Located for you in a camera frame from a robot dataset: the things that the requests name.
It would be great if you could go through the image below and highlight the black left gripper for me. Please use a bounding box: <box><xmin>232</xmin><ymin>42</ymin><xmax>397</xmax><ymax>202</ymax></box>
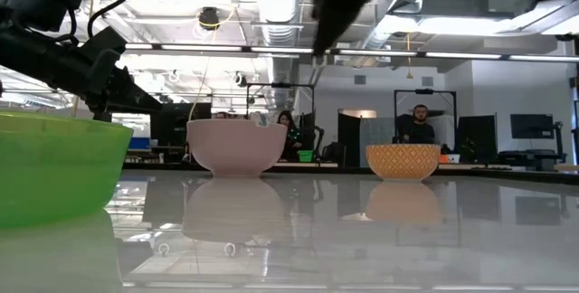
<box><xmin>0</xmin><ymin>24</ymin><xmax>164</xmax><ymax>122</ymax></box>

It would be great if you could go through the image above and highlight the black computer monitor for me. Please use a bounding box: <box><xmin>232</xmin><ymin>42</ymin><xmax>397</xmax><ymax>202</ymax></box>
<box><xmin>149</xmin><ymin>101</ymin><xmax>213</xmax><ymax>148</ymax></box>
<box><xmin>456</xmin><ymin>113</ymin><xmax>498</xmax><ymax>165</ymax></box>
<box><xmin>509</xmin><ymin>113</ymin><xmax>555</xmax><ymax>140</ymax></box>

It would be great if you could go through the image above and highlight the blue box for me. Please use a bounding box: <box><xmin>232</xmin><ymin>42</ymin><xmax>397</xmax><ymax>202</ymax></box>
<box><xmin>128</xmin><ymin>136</ymin><xmax>152</xmax><ymax>151</ymax></box>

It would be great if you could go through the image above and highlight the long ceiling light strip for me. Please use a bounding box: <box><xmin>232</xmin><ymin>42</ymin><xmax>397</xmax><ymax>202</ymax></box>
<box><xmin>122</xmin><ymin>42</ymin><xmax>579</xmax><ymax>63</ymax></box>

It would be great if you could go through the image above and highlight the black ceiling dome device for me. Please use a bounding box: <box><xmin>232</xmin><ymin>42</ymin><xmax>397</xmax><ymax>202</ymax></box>
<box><xmin>197</xmin><ymin>6</ymin><xmax>222</xmax><ymax>31</ymax></box>

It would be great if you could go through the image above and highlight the pink ceramic bowl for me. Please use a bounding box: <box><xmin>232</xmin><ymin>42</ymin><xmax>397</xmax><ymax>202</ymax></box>
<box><xmin>185</xmin><ymin>118</ymin><xmax>276</xmax><ymax>178</ymax></box>

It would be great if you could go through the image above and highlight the green plastic bowl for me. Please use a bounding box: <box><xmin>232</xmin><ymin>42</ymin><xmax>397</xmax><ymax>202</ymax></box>
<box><xmin>0</xmin><ymin>110</ymin><xmax>135</xmax><ymax>230</ymax></box>

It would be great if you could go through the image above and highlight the black partition panel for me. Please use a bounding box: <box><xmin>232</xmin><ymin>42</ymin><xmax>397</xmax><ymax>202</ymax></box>
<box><xmin>337</xmin><ymin>111</ymin><xmax>362</xmax><ymax>168</ymax></box>

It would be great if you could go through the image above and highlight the person with long hair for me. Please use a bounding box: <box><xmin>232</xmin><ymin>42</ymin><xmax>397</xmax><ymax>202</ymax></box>
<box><xmin>277</xmin><ymin>110</ymin><xmax>305</xmax><ymax>164</ymax></box>

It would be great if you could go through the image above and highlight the black office chair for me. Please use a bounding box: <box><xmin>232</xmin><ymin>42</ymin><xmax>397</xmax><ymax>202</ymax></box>
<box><xmin>320</xmin><ymin>141</ymin><xmax>347</xmax><ymax>166</ymax></box>

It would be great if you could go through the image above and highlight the person with headphones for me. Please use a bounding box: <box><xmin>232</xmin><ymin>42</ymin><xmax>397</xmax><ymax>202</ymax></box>
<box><xmin>399</xmin><ymin>104</ymin><xmax>437</xmax><ymax>146</ymax></box>

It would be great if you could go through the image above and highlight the orange patterned bowl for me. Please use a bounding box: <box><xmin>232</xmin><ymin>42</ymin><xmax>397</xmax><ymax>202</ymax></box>
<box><xmin>365</xmin><ymin>143</ymin><xmax>441</xmax><ymax>182</ymax></box>

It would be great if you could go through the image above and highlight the yellow hanging cable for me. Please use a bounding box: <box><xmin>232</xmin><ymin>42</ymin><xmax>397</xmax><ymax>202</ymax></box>
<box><xmin>186</xmin><ymin>5</ymin><xmax>238</xmax><ymax>122</ymax></box>

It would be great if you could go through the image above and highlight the black metal frame rig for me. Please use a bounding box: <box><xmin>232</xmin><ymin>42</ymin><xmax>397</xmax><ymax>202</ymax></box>
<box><xmin>393</xmin><ymin>88</ymin><xmax>459</xmax><ymax>146</ymax></box>
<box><xmin>245</xmin><ymin>81</ymin><xmax>317</xmax><ymax>128</ymax></box>

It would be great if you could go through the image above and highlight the black camera cable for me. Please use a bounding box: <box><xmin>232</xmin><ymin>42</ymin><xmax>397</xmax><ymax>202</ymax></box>
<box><xmin>87</xmin><ymin>0</ymin><xmax>138</xmax><ymax>40</ymax></box>

